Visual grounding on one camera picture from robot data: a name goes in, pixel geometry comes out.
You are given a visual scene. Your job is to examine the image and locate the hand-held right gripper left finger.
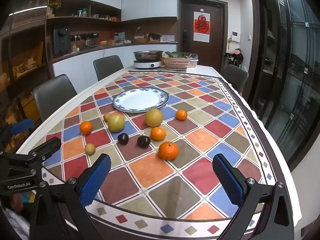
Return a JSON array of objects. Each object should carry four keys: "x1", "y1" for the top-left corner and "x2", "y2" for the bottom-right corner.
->
[{"x1": 29, "y1": 153, "x2": 112, "y2": 240}]

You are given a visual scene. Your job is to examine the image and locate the steel pot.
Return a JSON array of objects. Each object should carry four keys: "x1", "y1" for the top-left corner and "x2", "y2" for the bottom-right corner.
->
[{"x1": 133, "y1": 51, "x2": 164, "y2": 62}]

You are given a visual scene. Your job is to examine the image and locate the pink woven basket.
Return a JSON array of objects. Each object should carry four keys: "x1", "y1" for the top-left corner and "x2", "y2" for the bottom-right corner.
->
[{"x1": 162, "y1": 54, "x2": 194, "y2": 70}]

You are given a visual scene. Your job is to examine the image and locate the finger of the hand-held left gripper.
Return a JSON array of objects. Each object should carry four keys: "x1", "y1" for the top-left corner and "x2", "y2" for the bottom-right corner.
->
[
  {"x1": 0, "y1": 118, "x2": 35, "y2": 143},
  {"x1": 26, "y1": 137, "x2": 62, "y2": 167}
]

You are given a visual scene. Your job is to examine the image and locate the colourful checkered tablecloth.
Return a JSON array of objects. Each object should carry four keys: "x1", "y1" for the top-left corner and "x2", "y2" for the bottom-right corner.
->
[{"x1": 42, "y1": 71, "x2": 303, "y2": 235}]

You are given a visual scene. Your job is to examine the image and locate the white upper cabinets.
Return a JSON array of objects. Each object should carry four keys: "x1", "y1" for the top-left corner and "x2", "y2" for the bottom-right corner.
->
[{"x1": 50, "y1": 0, "x2": 178, "y2": 22}]

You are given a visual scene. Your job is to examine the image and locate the blue rimmed white plate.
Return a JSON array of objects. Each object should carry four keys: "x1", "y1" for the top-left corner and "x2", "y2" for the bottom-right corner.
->
[{"x1": 112, "y1": 87, "x2": 169, "y2": 113}]

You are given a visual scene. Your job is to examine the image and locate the white induction cooker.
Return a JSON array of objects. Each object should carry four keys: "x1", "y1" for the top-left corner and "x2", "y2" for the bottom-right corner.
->
[{"x1": 133, "y1": 59, "x2": 162, "y2": 70}]

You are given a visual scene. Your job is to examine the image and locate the grey dining chair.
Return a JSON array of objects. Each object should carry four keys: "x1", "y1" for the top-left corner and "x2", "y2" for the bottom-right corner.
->
[
  {"x1": 93, "y1": 55, "x2": 125, "y2": 82},
  {"x1": 32, "y1": 74, "x2": 78, "y2": 123},
  {"x1": 220, "y1": 64, "x2": 248, "y2": 93}
]

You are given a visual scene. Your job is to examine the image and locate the black countertop appliance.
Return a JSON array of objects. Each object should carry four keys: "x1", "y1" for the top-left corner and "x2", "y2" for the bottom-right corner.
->
[{"x1": 53, "y1": 25, "x2": 71, "y2": 54}]

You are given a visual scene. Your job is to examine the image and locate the red wall calendar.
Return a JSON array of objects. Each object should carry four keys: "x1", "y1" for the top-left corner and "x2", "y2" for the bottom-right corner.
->
[{"x1": 193, "y1": 11, "x2": 211, "y2": 42}]

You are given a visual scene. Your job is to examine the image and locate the white cabinets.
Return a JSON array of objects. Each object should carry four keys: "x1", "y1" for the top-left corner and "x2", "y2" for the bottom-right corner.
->
[
  {"x1": 50, "y1": 0, "x2": 178, "y2": 22},
  {"x1": 52, "y1": 44, "x2": 178, "y2": 80}
]

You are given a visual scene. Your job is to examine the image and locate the white lower cabinets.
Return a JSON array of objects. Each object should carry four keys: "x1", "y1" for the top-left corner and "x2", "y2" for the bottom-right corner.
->
[{"x1": 52, "y1": 44, "x2": 178, "y2": 80}]

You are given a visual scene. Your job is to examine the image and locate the dark purple plum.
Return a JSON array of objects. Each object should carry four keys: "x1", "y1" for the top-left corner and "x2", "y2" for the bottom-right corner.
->
[
  {"x1": 117, "y1": 133, "x2": 130, "y2": 145},
  {"x1": 137, "y1": 135, "x2": 151, "y2": 148}
]

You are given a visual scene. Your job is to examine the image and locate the yellow-green pomelo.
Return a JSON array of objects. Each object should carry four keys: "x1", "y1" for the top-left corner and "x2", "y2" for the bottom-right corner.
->
[
  {"x1": 107, "y1": 114, "x2": 125, "y2": 133},
  {"x1": 145, "y1": 108, "x2": 164, "y2": 127}
]

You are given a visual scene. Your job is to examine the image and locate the large orange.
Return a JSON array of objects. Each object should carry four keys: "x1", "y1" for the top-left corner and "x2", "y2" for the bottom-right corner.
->
[{"x1": 158, "y1": 141, "x2": 179, "y2": 161}]

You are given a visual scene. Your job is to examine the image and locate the green leafy vegetables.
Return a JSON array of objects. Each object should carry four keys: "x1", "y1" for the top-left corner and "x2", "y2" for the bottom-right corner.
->
[{"x1": 164, "y1": 51, "x2": 198, "y2": 59}]

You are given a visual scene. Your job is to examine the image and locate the glass sliding door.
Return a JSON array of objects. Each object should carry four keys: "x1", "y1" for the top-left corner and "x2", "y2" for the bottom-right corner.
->
[{"x1": 251, "y1": 0, "x2": 320, "y2": 169}]

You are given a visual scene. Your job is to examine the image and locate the dark brown door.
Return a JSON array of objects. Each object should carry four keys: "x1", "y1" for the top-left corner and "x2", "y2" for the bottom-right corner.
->
[{"x1": 178, "y1": 0, "x2": 228, "y2": 72}]

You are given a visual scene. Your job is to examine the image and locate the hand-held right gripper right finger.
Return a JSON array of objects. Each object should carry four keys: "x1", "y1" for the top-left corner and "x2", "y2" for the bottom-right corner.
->
[{"x1": 212, "y1": 153, "x2": 296, "y2": 240}]

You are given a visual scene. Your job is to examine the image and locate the small orange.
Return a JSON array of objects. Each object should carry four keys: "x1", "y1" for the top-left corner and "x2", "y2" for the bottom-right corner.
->
[
  {"x1": 79, "y1": 121, "x2": 93, "y2": 136},
  {"x1": 175, "y1": 109, "x2": 188, "y2": 121},
  {"x1": 150, "y1": 127, "x2": 167, "y2": 141}
]

